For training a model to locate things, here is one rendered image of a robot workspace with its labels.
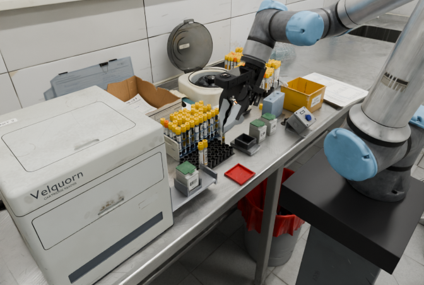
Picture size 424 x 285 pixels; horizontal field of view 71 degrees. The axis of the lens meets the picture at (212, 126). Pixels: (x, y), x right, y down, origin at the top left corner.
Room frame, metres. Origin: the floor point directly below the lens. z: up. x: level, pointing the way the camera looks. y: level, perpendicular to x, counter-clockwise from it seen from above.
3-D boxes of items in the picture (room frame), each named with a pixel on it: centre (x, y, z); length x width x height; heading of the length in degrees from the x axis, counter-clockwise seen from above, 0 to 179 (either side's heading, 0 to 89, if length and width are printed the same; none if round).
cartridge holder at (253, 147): (0.83, -0.11, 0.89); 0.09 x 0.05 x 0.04; 48
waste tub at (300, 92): (1.12, -0.38, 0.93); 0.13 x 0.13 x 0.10; 43
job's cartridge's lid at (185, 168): (0.60, 0.07, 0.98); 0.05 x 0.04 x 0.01; 46
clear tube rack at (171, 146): (0.86, 0.07, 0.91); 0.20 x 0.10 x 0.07; 136
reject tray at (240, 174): (0.69, -0.08, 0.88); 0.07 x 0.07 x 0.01; 46
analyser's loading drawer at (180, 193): (0.58, 0.08, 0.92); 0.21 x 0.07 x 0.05; 136
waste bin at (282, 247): (1.08, -0.31, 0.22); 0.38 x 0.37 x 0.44; 136
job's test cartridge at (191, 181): (0.60, 0.07, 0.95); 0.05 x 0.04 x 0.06; 46
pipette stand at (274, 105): (1.03, -0.24, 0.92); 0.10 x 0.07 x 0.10; 142
